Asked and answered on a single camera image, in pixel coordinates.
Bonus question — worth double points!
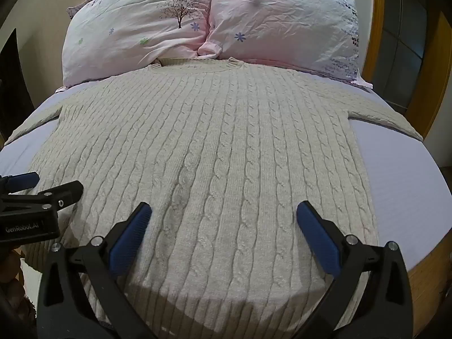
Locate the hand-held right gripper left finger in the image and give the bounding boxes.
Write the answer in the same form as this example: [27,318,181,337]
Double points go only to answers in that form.
[36,202,158,339]

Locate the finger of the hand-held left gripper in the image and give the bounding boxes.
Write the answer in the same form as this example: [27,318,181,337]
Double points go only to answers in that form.
[0,171,40,193]
[0,180,84,216]

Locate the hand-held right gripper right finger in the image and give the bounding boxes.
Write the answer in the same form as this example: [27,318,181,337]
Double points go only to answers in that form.
[296,201,414,339]

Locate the beige cable-knit sweater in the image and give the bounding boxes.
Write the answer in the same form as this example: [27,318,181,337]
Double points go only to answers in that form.
[3,57,424,339]

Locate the pink tree print pillow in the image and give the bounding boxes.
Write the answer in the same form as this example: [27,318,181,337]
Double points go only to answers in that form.
[61,0,217,89]

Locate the pink floral pillow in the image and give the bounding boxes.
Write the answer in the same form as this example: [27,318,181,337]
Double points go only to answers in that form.
[197,0,373,89]

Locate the wooden bed frame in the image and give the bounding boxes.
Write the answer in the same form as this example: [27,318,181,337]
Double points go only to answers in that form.
[406,233,452,339]

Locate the wooden door frame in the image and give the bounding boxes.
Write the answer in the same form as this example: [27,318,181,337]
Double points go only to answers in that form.
[362,0,452,140]

